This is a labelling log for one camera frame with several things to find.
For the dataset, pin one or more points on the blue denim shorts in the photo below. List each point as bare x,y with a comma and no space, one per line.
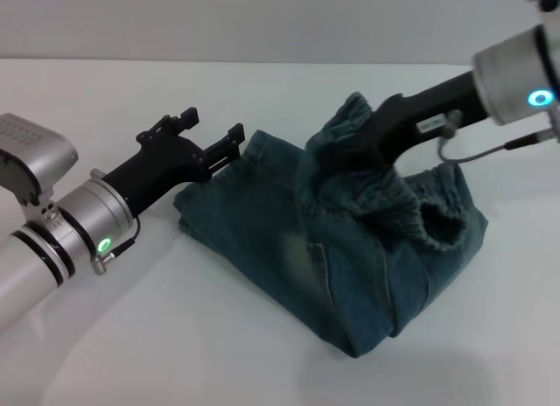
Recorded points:
350,270

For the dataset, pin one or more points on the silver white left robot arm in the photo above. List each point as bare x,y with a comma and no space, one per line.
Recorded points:
44,248

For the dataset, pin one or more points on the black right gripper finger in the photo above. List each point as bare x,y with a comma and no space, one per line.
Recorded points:
350,154

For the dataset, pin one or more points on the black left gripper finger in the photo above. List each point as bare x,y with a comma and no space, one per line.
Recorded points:
189,117
232,139

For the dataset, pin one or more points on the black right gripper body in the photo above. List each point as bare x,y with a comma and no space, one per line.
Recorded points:
420,117

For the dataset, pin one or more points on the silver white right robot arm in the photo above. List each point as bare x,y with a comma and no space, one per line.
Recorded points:
516,73

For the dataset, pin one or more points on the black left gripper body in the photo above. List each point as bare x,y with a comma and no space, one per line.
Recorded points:
162,165

